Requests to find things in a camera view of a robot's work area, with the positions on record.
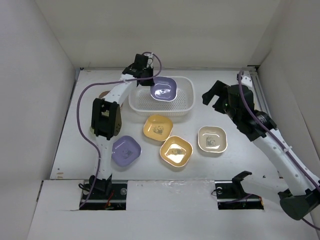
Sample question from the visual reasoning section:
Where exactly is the right aluminium rail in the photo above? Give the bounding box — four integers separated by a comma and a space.
248, 65, 271, 116

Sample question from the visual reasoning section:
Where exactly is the pink brown square plate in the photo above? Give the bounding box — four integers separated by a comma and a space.
98, 91, 109, 99

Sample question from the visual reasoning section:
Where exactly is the yellow plate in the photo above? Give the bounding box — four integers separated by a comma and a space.
159, 135, 193, 168
142, 114, 174, 142

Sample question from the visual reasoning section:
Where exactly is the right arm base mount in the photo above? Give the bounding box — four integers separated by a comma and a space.
211, 180, 264, 210

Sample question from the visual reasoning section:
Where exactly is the cream plate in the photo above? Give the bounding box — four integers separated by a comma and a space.
197, 126, 228, 154

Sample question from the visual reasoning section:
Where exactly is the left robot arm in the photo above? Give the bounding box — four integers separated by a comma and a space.
89, 52, 155, 199

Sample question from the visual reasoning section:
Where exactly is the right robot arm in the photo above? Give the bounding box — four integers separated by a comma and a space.
202, 73, 320, 221

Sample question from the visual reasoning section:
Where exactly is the white perforated plastic basket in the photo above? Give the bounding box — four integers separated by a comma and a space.
128, 76, 196, 117

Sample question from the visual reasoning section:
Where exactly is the purple plate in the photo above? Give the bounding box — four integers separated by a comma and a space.
150, 76, 178, 102
111, 135, 142, 167

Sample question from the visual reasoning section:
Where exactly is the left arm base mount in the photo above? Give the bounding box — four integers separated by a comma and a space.
79, 183, 128, 211

